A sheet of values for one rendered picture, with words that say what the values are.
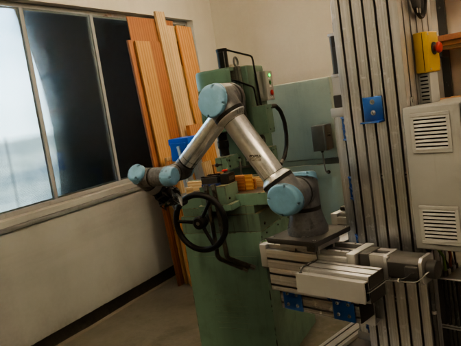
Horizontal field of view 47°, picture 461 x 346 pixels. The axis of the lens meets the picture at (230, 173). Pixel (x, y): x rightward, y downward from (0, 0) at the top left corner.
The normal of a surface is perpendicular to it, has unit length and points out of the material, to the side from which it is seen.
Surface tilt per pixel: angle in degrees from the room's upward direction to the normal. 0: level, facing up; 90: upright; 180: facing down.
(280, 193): 96
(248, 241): 90
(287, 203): 96
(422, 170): 90
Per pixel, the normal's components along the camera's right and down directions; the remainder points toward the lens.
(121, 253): 0.86, -0.07
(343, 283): -0.69, 0.19
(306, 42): -0.49, 0.18
